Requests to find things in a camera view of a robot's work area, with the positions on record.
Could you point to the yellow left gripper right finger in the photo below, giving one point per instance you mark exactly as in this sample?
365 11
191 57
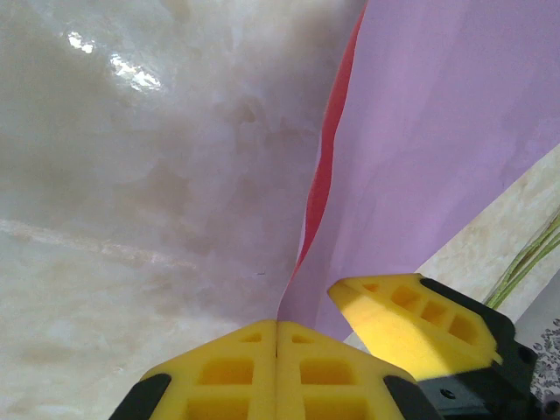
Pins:
328 376

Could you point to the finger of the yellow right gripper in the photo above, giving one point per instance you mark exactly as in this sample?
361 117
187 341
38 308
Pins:
394 332

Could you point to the blue artificial rose stem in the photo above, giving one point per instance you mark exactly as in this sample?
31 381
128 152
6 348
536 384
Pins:
511 268

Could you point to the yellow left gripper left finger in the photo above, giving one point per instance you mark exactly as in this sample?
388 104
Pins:
227 376

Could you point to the pink purple wrapping paper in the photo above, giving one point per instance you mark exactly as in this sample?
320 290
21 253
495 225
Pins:
429 131

